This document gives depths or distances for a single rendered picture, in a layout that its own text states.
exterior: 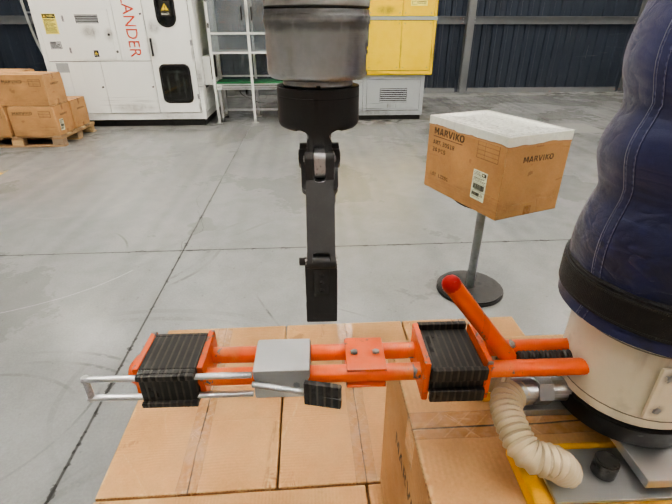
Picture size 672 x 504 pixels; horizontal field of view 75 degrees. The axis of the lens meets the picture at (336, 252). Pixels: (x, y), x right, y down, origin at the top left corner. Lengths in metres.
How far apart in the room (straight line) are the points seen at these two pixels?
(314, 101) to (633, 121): 0.32
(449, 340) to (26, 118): 6.86
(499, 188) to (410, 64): 5.80
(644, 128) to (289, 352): 0.45
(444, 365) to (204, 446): 0.78
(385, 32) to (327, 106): 7.35
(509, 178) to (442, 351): 1.68
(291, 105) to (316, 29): 0.06
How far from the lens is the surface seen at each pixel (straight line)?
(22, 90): 7.13
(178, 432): 1.26
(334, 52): 0.38
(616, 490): 0.68
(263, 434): 1.21
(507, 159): 2.16
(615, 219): 0.55
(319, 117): 0.39
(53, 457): 2.13
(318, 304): 0.42
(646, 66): 0.53
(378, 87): 7.83
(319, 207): 0.37
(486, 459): 0.68
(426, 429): 0.69
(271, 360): 0.57
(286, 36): 0.38
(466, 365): 0.57
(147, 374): 0.57
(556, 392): 0.68
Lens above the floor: 1.46
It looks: 28 degrees down
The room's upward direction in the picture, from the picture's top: straight up
